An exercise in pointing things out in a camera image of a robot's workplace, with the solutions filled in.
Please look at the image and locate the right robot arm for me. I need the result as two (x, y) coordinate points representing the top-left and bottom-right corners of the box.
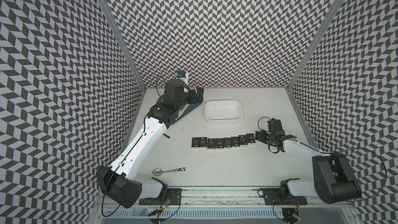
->
(255, 118), (362, 205)

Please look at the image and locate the black tissue pack eight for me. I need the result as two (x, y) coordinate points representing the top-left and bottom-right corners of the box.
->
(255, 131), (261, 141)

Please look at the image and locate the black tissue pack seven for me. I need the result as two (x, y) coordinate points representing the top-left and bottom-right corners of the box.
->
(238, 135), (248, 146)

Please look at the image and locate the black tissue pack five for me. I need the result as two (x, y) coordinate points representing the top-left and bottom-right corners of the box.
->
(223, 138), (232, 149)

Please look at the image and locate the black tissue pack three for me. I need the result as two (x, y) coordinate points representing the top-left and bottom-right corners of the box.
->
(207, 138), (217, 150)

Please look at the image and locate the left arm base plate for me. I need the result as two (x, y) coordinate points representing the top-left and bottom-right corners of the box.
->
(139, 188), (182, 206)

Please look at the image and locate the black tissue pack four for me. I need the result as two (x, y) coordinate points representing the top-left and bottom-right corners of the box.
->
(216, 138), (224, 149)

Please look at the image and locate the black tissue pack two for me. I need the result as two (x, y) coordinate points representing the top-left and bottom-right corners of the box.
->
(200, 137), (207, 149)

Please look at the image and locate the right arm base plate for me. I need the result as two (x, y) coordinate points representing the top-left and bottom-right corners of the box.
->
(260, 188), (308, 206)

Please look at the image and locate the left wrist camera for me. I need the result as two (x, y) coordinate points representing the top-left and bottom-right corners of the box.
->
(176, 70), (190, 93)

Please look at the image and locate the aluminium front rail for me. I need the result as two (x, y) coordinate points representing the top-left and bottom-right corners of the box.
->
(93, 186), (355, 209)

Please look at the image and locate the black tissue pack six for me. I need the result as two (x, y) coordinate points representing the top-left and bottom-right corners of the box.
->
(231, 136), (240, 148)

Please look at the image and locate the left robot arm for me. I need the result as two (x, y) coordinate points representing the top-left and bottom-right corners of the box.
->
(96, 79), (204, 208)

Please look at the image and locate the spoon with patterned handle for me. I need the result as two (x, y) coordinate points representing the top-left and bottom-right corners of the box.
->
(152, 167), (187, 176)

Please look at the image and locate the white storage box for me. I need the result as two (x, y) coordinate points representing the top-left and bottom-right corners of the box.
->
(205, 100), (243, 122)

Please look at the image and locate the black tissue pack one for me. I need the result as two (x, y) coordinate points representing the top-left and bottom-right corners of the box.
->
(191, 138), (201, 149)

